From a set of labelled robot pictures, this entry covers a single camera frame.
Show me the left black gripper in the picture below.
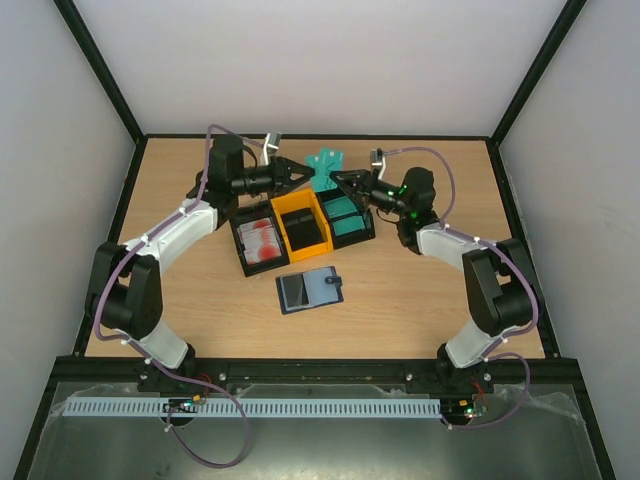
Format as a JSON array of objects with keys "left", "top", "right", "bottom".
[{"left": 231, "top": 155, "right": 314, "bottom": 199}]

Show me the dark blue card holder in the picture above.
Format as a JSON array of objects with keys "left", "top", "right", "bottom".
[{"left": 275, "top": 266, "right": 344, "bottom": 315}]

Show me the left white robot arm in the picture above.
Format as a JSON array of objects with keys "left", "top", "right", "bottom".
[{"left": 85, "top": 132, "right": 315, "bottom": 371}]

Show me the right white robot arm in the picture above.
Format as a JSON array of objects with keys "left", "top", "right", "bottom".
[{"left": 330, "top": 167, "right": 543, "bottom": 392}]

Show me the teal card stack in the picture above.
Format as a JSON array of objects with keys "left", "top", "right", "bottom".
[{"left": 323, "top": 196, "right": 365, "bottom": 237}]

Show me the black card stack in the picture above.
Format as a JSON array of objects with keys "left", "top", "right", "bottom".
[{"left": 281, "top": 208, "right": 323, "bottom": 251}]

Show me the red white card stack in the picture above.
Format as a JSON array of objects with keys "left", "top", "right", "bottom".
[{"left": 238, "top": 218, "right": 282, "bottom": 265}]

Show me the yellow bin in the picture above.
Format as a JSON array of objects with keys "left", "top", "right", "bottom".
[{"left": 270, "top": 188, "right": 334, "bottom": 263}]

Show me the black bin right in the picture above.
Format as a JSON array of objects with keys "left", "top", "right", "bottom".
[{"left": 316, "top": 188, "right": 375, "bottom": 250}]

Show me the black bin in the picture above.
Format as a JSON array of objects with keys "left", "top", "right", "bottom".
[
  {"left": 229, "top": 200, "right": 290, "bottom": 277},
  {"left": 316, "top": 188, "right": 375, "bottom": 250}
]

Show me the black bin left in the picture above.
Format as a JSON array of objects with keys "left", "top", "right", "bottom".
[{"left": 229, "top": 200, "right": 290, "bottom": 277}]

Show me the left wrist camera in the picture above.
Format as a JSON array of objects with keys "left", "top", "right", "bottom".
[{"left": 263, "top": 131, "right": 282, "bottom": 156}]

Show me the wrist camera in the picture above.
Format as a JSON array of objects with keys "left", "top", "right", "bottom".
[
  {"left": 370, "top": 148, "right": 387, "bottom": 180},
  {"left": 263, "top": 131, "right": 282, "bottom": 156}
]

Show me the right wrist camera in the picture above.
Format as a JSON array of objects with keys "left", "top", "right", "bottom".
[{"left": 370, "top": 148, "right": 387, "bottom": 180}]

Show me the black mounting rail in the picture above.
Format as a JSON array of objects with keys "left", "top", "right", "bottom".
[{"left": 137, "top": 357, "right": 496, "bottom": 394}]

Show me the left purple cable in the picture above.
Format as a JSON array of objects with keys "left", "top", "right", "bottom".
[{"left": 92, "top": 124, "right": 252, "bottom": 469}]

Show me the black enclosure frame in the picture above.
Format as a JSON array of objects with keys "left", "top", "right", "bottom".
[{"left": 14, "top": 0, "right": 615, "bottom": 479}]

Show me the grey slotted cable duct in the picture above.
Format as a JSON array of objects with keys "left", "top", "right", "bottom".
[{"left": 62, "top": 397, "right": 441, "bottom": 419}]

